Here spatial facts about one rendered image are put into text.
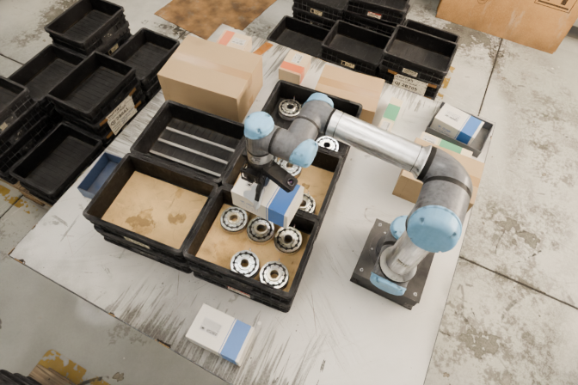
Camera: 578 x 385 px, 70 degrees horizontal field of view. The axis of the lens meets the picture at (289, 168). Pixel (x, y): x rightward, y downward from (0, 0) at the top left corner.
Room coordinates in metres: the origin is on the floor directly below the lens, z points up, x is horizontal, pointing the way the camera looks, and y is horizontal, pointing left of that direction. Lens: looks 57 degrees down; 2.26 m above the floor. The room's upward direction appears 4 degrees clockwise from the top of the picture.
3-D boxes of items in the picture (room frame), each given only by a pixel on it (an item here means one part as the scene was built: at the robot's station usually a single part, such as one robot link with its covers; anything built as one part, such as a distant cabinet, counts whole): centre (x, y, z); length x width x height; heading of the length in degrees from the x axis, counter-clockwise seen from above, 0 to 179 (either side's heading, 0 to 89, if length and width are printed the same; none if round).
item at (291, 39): (2.35, -0.02, 0.26); 0.40 x 0.30 x 0.23; 67
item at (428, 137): (1.16, -0.71, 0.73); 0.24 x 0.06 x 0.06; 64
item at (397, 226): (0.59, -0.41, 0.97); 0.13 x 0.12 x 0.14; 157
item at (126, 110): (1.51, 0.98, 0.41); 0.31 x 0.02 x 0.16; 157
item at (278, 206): (0.65, 0.06, 1.09); 0.20 x 0.12 x 0.09; 67
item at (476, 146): (1.30, -0.81, 0.73); 0.27 x 0.20 x 0.05; 61
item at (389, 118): (1.33, -0.47, 0.73); 0.24 x 0.06 x 0.06; 158
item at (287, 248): (0.60, -0.01, 0.86); 0.10 x 0.10 x 0.01
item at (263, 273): (0.47, 0.03, 0.86); 0.10 x 0.10 x 0.01
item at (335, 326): (0.95, 0.03, 0.35); 1.60 x 1.60 x 0.70; 67
